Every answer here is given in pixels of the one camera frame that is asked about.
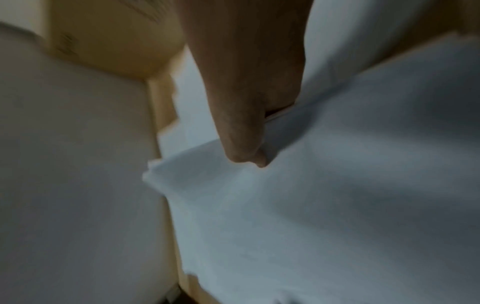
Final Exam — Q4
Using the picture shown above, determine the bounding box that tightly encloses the person's right hand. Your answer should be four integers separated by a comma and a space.
176, 0, 314, 169

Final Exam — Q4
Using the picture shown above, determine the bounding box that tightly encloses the pile of white papers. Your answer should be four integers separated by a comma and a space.
142, 0, 480, 304

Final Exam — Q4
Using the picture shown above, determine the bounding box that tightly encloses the brown labelled cardboard box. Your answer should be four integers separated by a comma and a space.
44, 0, 189, 81

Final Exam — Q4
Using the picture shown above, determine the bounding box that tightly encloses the white box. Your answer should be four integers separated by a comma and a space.
0, 0, 51, 38

